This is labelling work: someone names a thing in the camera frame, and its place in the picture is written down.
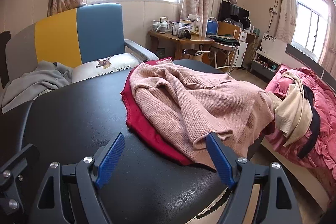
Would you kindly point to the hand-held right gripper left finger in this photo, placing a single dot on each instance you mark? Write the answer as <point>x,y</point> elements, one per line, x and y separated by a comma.
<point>110,161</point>

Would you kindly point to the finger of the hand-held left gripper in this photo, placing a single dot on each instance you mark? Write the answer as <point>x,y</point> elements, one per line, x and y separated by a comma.
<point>26,158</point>

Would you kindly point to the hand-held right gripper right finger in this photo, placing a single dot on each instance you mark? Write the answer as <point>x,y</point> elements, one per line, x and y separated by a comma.
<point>220,161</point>

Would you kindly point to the pink knit sweater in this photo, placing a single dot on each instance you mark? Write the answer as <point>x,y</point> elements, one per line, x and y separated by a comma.
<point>197,98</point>

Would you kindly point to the red garment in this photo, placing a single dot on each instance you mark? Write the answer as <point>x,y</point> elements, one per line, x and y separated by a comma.
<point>141,124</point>

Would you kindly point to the grey garment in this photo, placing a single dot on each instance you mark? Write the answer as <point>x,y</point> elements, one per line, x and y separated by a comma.
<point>34,79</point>

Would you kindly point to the beige garment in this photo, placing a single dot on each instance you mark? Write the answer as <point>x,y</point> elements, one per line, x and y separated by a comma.
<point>294,111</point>

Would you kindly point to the black garment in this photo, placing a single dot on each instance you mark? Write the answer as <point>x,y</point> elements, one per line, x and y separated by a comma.
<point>313,129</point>

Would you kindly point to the white deer print pillow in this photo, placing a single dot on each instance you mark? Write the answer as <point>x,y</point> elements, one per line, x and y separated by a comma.
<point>118,62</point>

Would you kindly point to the grey nightstand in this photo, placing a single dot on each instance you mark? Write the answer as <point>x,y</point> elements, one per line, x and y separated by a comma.
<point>258,67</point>

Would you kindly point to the white bag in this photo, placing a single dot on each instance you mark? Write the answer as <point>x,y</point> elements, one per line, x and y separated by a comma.
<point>195,56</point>

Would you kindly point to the pink quilt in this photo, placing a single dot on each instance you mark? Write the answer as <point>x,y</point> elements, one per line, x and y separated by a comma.
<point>325,134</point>

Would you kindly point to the wooden chair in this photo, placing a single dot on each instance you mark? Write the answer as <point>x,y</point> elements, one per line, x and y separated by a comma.
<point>223,47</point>

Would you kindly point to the white cabinet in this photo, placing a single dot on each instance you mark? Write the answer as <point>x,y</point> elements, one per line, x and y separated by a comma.
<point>242,48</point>

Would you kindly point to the dark green cloth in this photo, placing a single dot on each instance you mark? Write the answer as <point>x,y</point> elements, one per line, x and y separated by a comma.
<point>223,39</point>

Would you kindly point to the white flower print box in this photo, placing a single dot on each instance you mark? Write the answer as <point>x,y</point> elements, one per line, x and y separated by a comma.
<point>275,49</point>

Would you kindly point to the wooden desk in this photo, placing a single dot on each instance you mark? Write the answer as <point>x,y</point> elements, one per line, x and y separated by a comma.
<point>183,41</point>

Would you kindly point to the grey yellow blue sofa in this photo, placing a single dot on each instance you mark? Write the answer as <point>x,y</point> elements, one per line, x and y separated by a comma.
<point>102,29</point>

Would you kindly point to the wooden board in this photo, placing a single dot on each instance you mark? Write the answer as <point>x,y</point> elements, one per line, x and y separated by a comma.
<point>225,28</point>

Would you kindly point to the grey bed headboard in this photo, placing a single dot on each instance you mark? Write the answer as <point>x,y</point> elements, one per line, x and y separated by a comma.
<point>302,56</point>

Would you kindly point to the blue container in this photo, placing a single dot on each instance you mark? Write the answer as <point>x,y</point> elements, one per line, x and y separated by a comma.
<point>211,28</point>

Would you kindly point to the small black fan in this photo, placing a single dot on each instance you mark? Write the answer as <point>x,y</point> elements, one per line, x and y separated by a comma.
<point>245,23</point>

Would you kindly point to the group of jars and bottles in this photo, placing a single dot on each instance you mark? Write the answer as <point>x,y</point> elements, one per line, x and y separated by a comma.
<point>183,26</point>

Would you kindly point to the black monitor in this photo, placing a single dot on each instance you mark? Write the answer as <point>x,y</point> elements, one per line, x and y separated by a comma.
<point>225,11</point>

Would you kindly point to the small window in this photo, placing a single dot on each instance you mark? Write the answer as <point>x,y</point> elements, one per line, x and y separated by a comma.
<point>309,24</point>

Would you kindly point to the white bed frame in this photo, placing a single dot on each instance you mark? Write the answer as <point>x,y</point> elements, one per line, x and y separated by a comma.
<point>288,161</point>

